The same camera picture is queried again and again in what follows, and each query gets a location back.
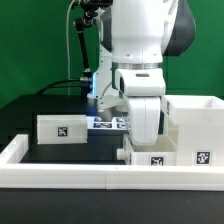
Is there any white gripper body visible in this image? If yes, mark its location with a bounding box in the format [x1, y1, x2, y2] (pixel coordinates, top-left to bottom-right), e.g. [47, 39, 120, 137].
[98, 68, 166, 146]

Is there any white drawer cabinet frame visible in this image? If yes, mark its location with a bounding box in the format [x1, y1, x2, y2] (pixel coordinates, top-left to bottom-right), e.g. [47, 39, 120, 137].
[162, 95, 224, 167]

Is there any white front drawer box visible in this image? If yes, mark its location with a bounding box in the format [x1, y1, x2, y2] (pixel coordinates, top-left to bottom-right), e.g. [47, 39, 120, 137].
[117, 135, 177, 166]

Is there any white drawer box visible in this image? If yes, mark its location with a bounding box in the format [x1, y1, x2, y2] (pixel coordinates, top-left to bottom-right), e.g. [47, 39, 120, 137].
[117, 135, 177, 166]
[37, 115, 88, 144]

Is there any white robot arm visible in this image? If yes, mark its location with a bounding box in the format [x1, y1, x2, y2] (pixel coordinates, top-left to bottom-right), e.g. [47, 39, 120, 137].
[90, 0, 196, 146]

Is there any paper sheet with markers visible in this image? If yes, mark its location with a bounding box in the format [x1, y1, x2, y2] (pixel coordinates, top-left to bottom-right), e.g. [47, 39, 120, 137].
[87, 116, 127, 130]

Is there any white U-shaped fence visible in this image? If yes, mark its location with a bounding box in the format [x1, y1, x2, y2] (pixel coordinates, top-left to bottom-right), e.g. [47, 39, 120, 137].
[0, 134, 224, 191]

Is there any white cable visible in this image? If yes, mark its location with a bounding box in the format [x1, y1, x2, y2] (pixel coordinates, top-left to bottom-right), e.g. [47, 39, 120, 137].
[65, 0, 76, 96]

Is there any black cable at base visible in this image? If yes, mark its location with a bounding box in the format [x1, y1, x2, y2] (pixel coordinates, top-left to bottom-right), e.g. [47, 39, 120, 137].
[35, 77, 94, 96]

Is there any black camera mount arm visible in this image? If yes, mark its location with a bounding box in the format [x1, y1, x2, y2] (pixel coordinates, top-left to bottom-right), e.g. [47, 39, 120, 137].
[74, 0, 102, 77]

